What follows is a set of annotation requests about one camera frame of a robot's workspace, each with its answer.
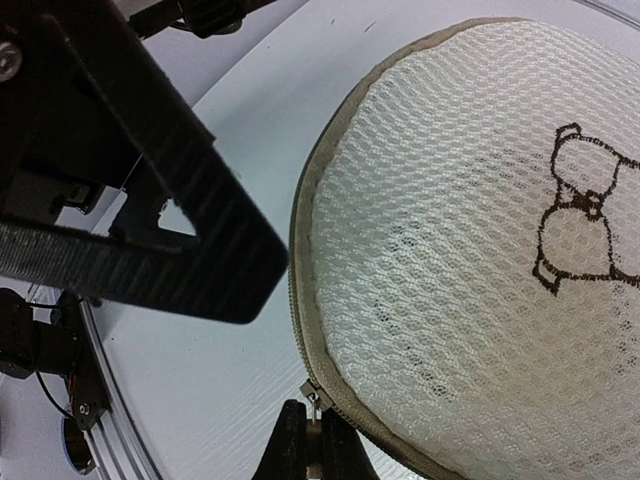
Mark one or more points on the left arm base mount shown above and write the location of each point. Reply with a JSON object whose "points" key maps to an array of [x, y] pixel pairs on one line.
{"points": [[53, 339]]}

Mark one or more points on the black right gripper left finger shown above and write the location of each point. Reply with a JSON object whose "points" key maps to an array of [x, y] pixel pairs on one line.
{"points": [[285, 456]]}

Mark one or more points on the aluminium table rail frame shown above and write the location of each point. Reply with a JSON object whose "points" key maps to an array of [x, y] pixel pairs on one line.
{"points": [[197, 399]]}

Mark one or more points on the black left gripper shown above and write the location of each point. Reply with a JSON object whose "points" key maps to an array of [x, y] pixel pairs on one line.
{"points": [[111, 187]]}

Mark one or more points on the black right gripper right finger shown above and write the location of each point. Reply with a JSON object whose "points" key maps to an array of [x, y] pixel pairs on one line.
{"points": [[343, 454]]}

